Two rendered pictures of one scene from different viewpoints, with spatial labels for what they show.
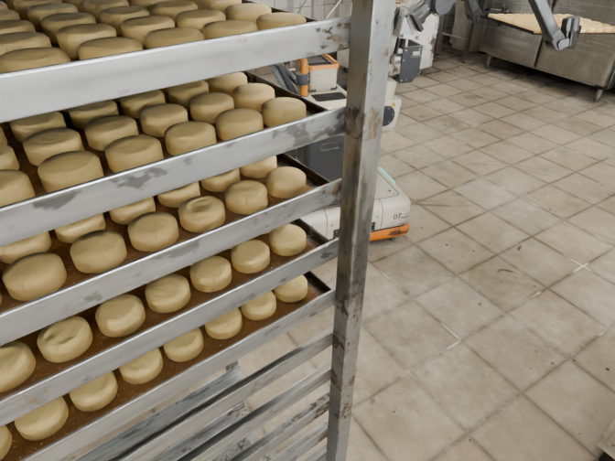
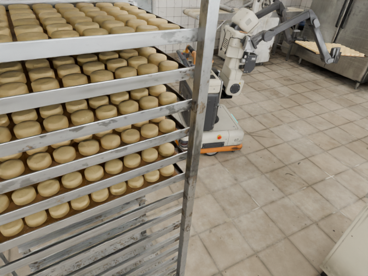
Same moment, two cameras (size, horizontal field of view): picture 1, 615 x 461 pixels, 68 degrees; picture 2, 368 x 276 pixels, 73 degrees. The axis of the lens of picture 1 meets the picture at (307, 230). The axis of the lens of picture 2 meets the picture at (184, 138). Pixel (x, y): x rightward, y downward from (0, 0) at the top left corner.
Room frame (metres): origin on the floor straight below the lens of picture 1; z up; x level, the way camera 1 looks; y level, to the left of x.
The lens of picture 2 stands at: (-0.13, -0.06, 1.64)
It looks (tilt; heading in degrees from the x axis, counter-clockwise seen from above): 36 degrees down; 4
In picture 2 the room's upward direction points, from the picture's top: 4 degrees clockwise
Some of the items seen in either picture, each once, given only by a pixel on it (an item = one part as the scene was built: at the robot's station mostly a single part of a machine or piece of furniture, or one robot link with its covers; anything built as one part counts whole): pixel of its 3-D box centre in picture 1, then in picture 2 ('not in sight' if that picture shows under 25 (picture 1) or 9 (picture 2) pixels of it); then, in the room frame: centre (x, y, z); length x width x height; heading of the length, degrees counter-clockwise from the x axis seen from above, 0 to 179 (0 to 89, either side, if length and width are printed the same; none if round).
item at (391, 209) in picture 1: (331, 198); (204, 127); (2.15, -0.13, 0.16); 0.67 x 0.64 x 0.25; 109
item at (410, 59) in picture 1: (395, 51); (243, 56); (2.25, -0.42, 0.93); 0.28 x 0.16 x 0.22; 19
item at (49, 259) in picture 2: not in sight; (94, 240); (0.62, 0.44, 0.33); 0.64 x 0.03 x 0.03; 128
